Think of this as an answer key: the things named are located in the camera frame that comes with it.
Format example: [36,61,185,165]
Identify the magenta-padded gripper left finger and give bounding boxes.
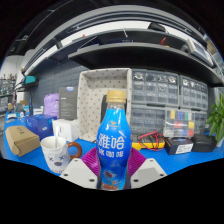
[59,146,101,190]

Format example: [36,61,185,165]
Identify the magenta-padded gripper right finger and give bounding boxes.
[128,147,168,190]

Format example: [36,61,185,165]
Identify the blue drink bottle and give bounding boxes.
[96,89,133,192]

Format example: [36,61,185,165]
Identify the yellow multimeter with red leads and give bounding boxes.
[131,130,167,152]

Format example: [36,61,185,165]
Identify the black box with white label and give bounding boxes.
[164,136,195,156]

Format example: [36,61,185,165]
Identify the small white carton box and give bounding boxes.
[51,118,80,143]

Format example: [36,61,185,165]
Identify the low grey drawer cabinet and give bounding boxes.
[129,104,168,138]

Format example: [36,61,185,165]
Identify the clear organizer with coloured parts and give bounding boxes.
[163,109,196,138]

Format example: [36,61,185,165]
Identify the blue carton box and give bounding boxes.
[25,113,58,140]

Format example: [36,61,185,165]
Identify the flat black case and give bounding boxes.
[191,133,218,153]

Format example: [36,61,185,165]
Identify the brown cardboard box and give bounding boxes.
[4,125,42,158]

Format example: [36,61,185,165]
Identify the tall dark grey box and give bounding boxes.
[58,86,79,121]

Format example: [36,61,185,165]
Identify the purple plastic bag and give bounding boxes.
[43,92,61,118]

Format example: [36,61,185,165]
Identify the white polka-dot storage tray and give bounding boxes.
[76,67,133,144]

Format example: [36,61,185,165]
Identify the wide grey drawer cabinet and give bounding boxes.
[131,69,181,107]

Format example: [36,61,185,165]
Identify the green potted plant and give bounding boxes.
[205,93,224,148]

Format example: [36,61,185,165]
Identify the teal holder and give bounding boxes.
[23,75,37,86]

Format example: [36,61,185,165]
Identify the black overhead shelf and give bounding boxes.
[21,28,224,88]

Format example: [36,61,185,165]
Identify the white oscilloscope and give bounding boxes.
[186,38,214,66]

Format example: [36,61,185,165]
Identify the black device atop shelf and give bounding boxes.
[148,21,169,34]

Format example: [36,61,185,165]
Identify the white mug with brown handle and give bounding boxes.
[40,135,83,175]

